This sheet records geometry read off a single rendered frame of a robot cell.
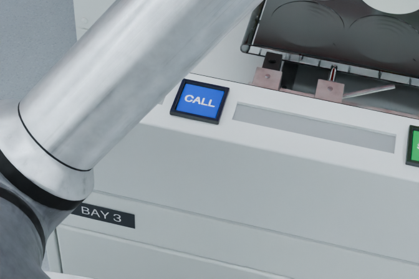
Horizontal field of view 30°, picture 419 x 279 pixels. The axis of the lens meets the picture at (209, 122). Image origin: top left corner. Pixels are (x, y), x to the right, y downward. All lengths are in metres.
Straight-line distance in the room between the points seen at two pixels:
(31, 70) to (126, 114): 1.73
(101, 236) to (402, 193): 0.41
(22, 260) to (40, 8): 2.02
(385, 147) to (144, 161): 0.27
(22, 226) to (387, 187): 0.40
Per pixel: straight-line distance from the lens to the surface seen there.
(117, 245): 1.06
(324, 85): 1.00
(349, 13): 1.13
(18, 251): 0.61
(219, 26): 0.62
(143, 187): 0.94
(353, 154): 0.85
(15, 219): 0.63
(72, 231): 1.06
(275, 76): 1.00
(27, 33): 2.49
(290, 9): 1.12
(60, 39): 2.46
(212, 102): 0.88
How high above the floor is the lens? 1.58
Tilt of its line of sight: 46 degrees down
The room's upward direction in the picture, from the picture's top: 4 degrees clockwise
